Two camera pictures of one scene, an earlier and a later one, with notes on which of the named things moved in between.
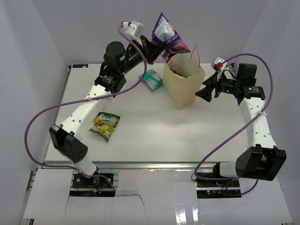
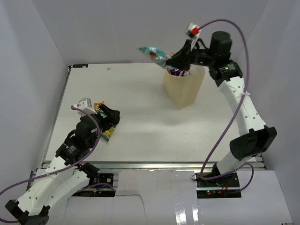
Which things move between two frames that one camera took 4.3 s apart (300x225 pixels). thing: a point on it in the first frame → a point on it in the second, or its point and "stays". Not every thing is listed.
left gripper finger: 153,50 → 113,116
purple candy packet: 163,33 → 176,71
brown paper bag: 183,77 stays
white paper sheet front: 154,197 stays
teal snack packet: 153,80 → 157,55
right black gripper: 211,84 → 182,59
